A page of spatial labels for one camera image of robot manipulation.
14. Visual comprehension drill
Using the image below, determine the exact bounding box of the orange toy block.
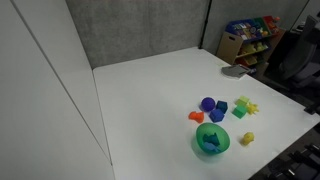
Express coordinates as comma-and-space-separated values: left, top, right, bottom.
188, 110, 205, 124

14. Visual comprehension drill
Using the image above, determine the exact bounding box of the teal toy block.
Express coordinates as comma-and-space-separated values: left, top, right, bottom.
202, 132, 221, 146

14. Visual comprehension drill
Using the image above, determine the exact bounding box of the light blue toy block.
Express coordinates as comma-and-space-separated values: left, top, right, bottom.
203, 142, 222, 154

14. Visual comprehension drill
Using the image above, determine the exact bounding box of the green translucent plastic bowl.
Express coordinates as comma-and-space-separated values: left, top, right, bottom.
195, 122, 231, 156

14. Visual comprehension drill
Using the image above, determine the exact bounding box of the purple toy ball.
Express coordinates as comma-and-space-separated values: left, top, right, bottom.
200, 96, 216, 113

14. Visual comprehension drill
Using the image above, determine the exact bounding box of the dark blue toy cube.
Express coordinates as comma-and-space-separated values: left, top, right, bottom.
215, 100, 229, 115

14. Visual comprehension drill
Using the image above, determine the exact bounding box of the gray metal mounting plate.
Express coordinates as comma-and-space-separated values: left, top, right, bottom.
220, 64, 251, 81

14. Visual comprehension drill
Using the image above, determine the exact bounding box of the black vertical pole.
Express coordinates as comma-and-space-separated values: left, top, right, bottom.
198, 0, 213, 51

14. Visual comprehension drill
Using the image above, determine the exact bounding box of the wooden toy storage shelf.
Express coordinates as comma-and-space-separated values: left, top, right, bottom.
216, 15, 287, 74

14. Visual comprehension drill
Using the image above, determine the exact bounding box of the yellow spiky star toy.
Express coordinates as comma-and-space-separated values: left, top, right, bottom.
246, 102, 260, 116

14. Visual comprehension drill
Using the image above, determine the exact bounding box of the yellow toy duck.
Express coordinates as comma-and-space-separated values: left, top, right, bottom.
240, 131, 256, 147

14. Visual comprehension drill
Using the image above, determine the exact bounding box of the yellow storage bin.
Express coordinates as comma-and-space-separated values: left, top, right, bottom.
239, 40, 270, 56

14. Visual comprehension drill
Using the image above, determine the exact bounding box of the blue storage bin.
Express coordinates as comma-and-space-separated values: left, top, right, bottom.
225, 19, 265, 42

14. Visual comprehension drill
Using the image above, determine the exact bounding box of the green storage bin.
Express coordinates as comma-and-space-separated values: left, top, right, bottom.
253, 17, 273, 38

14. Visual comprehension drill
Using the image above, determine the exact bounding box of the red storage bin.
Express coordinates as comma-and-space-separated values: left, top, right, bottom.
262, 15, 282, 35

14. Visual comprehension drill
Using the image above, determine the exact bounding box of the gray office chair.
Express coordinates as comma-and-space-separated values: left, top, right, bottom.
277, 14, 320, 90

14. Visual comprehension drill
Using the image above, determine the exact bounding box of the black table clamp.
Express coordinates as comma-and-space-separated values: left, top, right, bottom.
303, 102, 320, 116

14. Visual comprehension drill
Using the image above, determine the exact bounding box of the black equipment beside table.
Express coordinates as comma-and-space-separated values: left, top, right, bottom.
248, 122, 320, 180

